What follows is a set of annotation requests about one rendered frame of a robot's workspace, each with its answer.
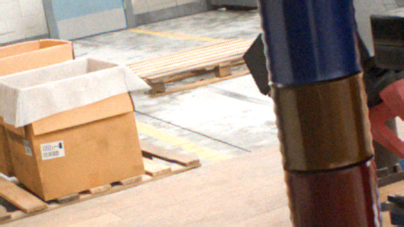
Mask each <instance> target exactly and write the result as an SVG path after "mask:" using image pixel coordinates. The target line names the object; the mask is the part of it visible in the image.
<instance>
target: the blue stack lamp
mask: <svg viewBox="0 0 404 227"><path fill-rule="evenodd" d="M256 1H257V3H258V13H259V16H260V27H261V29H262V41H263V43H264V54H265V57H266V68H267V69H268V71H269V81H270V82H272V83H295V84H300V83H307V82H314V81H318V80H323V79H331V78H335V77H340V76H343V75H348V74H351V73H353V72H354V71H357V70H360V69H361V68H362V66H363V64H362V61H361V50H360V47H359V46H358V45H359V39H360V38H359V36H358V34H357V32H356V29H357V23H356V19H355V8H354V5H353V0H256Z"/></svg>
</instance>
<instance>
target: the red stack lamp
mask: <svg viewBox="0 0 404 227"><path fill-rule="evenodd" d="M374 155H375V154H374V152H373V154H372V155H371V156H370V157H368V158H366V159H362V160H361V161H358V162H356V163H353V164H351V165H345V166H342V167H338V168H330V169H300V170H295V169H290V168H286V167H284V166H283V165H281V167H282V169H283V170H284V183H285V185H286V191H285V193H286V194H287V197H288V199H289V200H288V207H289V219H290V221H291V222H292V226H291V227H383V225H382V221H383V217H382V215H381V203H380V200H379V198H380V191H379V189H378V187H377V184H378V178H377V177H376V175H375V169H376V166H375V162H374Z"/></svg>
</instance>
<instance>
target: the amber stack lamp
mask: <svg viewBox="0 0 404 227"><path fill-rule="evenodd" d="M269 84H270V88H271V99H272V102H273V103H274V104H273V112H274V113H275V126H276V127H277V129H278V133H277V137H278V140H279V141H280V155H281V162H280V163H281V165H283V166H284V167H286V168H290V169H295V170H300V169H330V168H338V167H342V166H345V165H351V164H353V163H356V162H358V161H361V160H362V159H366V158H368V157H370V156H371V155H372V154H373V152H374V148H373V146H372V135H371V131H370V129H371V123H370V120H369V118H368V113H369V109H368V107H367V105H366V98H367V96H366V93H365V90H364V89H365V81H364V80H363V68H361V69H360V70H357V71H354V72H353V73H351V74H348V75H343V76H340V77H335V78H331V79H323V80H318V81H314V82H307V83H300V84H295V83H272V82H270V83H269Z"/></svg>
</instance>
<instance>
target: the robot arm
mask: <svg viewBox="0 0 404 227"><path fill-rule="evenodd" d="M353 6H354V8H355V19H356V23H357V29H356V32H357V34H358V36H359V38H360V39H359V45H358V46H359V47H360V50H361V61H362V64H363V66H362V68H363V80H364V81H365V89H364V90H365V93H366V96H367V98H366V105H367V107H368V109H369V113H368V118H369V120H370V123H371V129H370V131H371V135H372V146H373V148H374V154H375V155H374V162H375V166H376V169H375V175H376V177H377V178H378V184H377V187H378V188H379V187H384V186H387V185H389V184H392V183H397V182H399V181H401V180H403V179H404V173H403V171H402V169H401V167H400V165H399V163H398V161H399V160H401V159H404V141H402V140H401V139H400V138H399V137H398V128H397V123H396V117H399V118H400V119H401V120H402V121H403V122H404V71H402V70H394V69H386V68H376V66H375V57H374V47H373V46H374V44H373V41H372V30H371V25H370V15H374V14H378V13H382V12H385V11H392V10H395V9H398V7H397V4H396V2H395V1H394V0H353ZM242 58H243V60H244V62H245V63H246V67H247V68H248V69H249V71H250V73H251V76H252V78H253V80H254V82H255V83H256V86H257V87H258V89H259V91H260V93H261V94H263V95H265V96H268V97H271V88H270V84H269V83H270V81H269V71H268V69H267V68H266V57H265V54H264V43H263V41H262V33H260V34H259V35H258V36H257V37H256V39H255V40H254V42H253V43H252V44H251V46H250V48H249V49H248V50H247V51H246V52H245V54H243V56H242Z"/></svg>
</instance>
